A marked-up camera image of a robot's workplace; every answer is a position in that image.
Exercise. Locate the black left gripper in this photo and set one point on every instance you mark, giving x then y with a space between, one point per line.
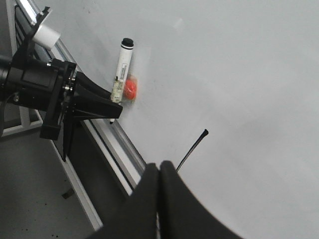
55 83

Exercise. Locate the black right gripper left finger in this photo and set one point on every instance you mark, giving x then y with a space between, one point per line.
137 217

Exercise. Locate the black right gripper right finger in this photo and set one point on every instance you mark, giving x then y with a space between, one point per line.
181 215

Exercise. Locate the white whiteboard marker with magnet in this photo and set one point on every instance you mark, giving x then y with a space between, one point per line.
124 86

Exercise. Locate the white whiteboard with aluminium frame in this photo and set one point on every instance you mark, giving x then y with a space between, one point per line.
245 70

